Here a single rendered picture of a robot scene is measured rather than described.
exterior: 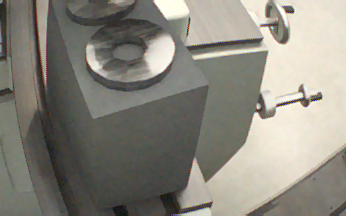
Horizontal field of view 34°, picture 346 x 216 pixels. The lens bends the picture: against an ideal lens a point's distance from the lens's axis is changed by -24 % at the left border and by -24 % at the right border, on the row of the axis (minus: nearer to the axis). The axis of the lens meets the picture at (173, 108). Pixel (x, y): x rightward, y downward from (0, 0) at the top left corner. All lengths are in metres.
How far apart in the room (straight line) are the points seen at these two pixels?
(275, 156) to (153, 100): 1.40
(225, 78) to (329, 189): 0.35
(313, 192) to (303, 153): 0.81
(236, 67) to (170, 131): 0.62
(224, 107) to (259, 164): 0.63
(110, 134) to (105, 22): 0.13
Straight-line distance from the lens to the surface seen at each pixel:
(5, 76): 1.14
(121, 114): 0.65
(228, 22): 1.30
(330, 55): 2.42
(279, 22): 1.48
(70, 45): 0.70
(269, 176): 1.98
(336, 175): 1.31
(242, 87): 1.36
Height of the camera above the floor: 1.62
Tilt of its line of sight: 51 degrees down
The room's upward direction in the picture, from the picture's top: 8 degrees clockwise
